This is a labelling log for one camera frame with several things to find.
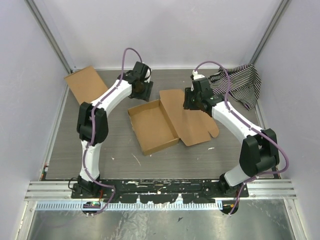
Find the brown cardboard box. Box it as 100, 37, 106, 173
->
127, 89, 220, 156
64, 66, 108, 105

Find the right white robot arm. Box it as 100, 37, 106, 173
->
183, 75, 280, 198

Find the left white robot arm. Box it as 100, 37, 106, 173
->
72, 61, 153, 199

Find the folded brown cardboard box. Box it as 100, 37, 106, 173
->
64, 66, 108, 105

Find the striped black white cloth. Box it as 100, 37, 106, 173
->
208, 64, 262, 111

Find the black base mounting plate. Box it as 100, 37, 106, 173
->
69, 178, 241, 204

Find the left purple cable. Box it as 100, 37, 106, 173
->
82, 47, 144, 217

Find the aluminium front rail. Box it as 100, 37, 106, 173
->
24, 178, 297, 201

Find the right aluminium corner post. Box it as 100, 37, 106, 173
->
249, 0, 292, 65

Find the aluminium corner post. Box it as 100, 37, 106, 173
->
24, 0, 74, 74
249, 0, 292, 65

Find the left aluminium corner post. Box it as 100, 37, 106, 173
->
24, 0, 74, 74

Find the perforated cable duct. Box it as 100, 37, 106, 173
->
35, 201, 223, 212

